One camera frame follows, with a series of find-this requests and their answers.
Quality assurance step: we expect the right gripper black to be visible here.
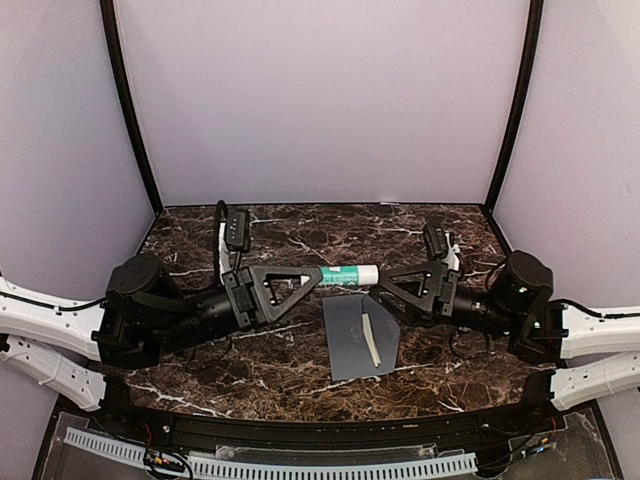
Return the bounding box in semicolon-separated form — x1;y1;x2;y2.
369;261;519;338

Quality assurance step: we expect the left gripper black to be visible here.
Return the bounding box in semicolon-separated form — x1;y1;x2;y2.
152;263;324;355

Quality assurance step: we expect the beige letter paper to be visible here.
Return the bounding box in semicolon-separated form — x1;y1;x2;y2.
361;313;382;368

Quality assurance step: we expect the grey envelope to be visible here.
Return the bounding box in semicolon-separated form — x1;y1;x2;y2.
323;294;401;381

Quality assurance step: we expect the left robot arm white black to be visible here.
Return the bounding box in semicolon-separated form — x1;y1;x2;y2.
1;254;323;436

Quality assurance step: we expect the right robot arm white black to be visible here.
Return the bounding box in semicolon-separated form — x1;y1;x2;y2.
370;250;639;434

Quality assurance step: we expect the small electronics board with leds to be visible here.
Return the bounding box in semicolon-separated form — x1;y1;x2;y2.
143;450;184;472

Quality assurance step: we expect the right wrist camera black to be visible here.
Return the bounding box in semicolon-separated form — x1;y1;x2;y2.
423;224;462;273

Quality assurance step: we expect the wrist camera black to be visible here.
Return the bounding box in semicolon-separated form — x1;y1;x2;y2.
423;224;462;273
214;200;251;274

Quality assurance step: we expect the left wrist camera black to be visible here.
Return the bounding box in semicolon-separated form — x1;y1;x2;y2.
214;200;251;274

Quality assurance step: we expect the black left frame post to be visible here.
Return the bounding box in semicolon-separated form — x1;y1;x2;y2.
99;0;164;217

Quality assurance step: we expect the black frame post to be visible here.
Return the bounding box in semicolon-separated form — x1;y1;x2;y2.
483;0;544;215
99;0;164;217

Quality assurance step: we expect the black front table rail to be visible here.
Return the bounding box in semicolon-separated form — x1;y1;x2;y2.
94;379;565;452

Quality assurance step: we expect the black right frame post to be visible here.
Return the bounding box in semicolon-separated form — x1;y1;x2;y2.
483;0;544;215

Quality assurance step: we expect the white slotted cable duct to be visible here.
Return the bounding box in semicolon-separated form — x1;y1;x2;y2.
64;428;478;479

